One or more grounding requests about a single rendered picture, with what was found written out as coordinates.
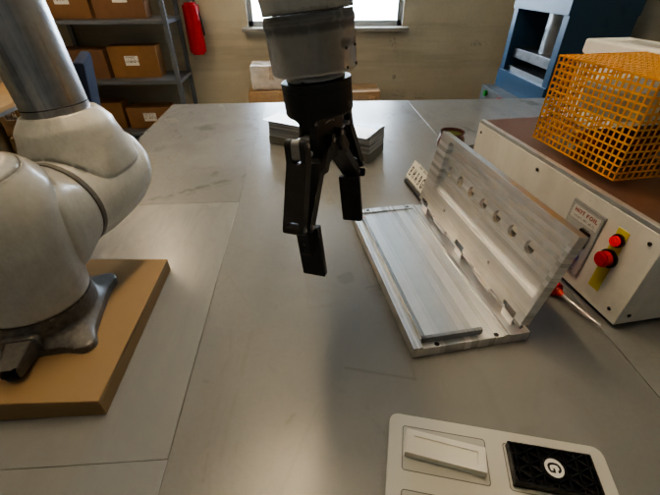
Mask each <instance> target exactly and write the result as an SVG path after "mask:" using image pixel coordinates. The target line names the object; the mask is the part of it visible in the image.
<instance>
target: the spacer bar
mask: <svg viewBox="0 0 660 495"><path fill-rule="evenodd" d="M404 456H406V457H410V458H413V459H417V460H421V461H425V462H428V463H432V464H435V465H439V466H442V467H446V468H453V469H456V470H460V471H464V472H468V473H471V474H475V475H479V476H483V477H485V476H486V474H487V463H486V450H485V448H483V447H479V446H476V445H472V444H469V443H465V442H461V441H457V440H453V439H449V438H445V437H441V436H437V435H433V434H429V433H425V432H421V431H417V430H413V429H409V428H408V429H407V433H406V443H405V452H404Z"/></svg>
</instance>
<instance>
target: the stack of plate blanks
mask: <svg viewBox="0 0 660 495"><path fill-rule="evenodd" d="M382 126H384V127H383V128H381V129H380V130H379V131H378V132H376V133H375V134H374V135H372V136H371V137H369V138H367V139H364V138H359V137H358V138H357V139H358V142H359V146H360V149H361V152H362V156H363V160H364V163H366V164H369V163H370V162H371V161H372V160H373V159H374V158H375V157H376V156H377V155H379V154H380V153H381V152H382V151H383V145H384V129H385V125H382ZM268 127H269V142H270V143H274V144H278V145H283V146H284V142H285V140H286V139H298V138H299V134H300V127H295V126H290V125H285V124H279V123H274V122H268Z"/></svg>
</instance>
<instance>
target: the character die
mask: <svg viewBox="0 0 660 495"><path fill-rule="evenodd" d="M505 447H506V452H507V457H508V462H509V467H510V472H511V477H512V481H513V486H515V487H520V488H525V489H531V490H536V491H542V492H547V493H552V494H558V495H605V492H604V490H603V487H602V484H601V482H600V479H599V476H598V474H597V471H596V468H595V466H594V463H593V460H592V458H591V456H590V455H588V454H583V453H577V452H571V451H565V450H559V449H553V448H547V447H541V446H535V445H529V444H524V443H518V442H512V441H507V443H506V445H505Z"/></svg>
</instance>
